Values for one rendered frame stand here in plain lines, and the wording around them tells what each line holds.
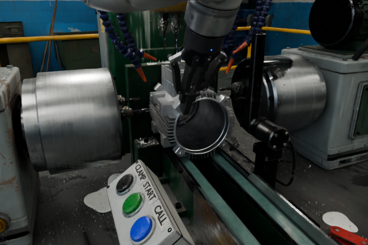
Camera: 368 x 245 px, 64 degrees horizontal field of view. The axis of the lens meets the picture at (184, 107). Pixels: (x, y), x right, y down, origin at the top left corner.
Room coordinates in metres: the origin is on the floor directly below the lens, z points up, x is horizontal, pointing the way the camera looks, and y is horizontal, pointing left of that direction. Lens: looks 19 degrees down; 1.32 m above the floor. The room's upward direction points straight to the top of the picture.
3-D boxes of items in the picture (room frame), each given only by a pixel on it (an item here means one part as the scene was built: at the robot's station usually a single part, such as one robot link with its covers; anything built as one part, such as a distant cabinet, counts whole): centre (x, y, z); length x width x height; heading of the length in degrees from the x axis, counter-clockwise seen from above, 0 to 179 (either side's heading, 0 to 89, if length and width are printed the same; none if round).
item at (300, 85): (0.93, -0.32, 1.04); 0.41 x 0.25 x 0.25; 112
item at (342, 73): (1.03, -0.56, 0.99); 0.35 x 0.31 x 0.37; 112
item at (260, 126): (0.85, -0.18, 0.92); 0.45 x 0.13 x 0.24; 22
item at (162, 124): (0.80, -0.01, 1.02); 0.20 x 0.19 x 0.19; 21
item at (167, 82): (0.83, 0.00, 1.11); 0.12 x 0.11 x 0.07; 21
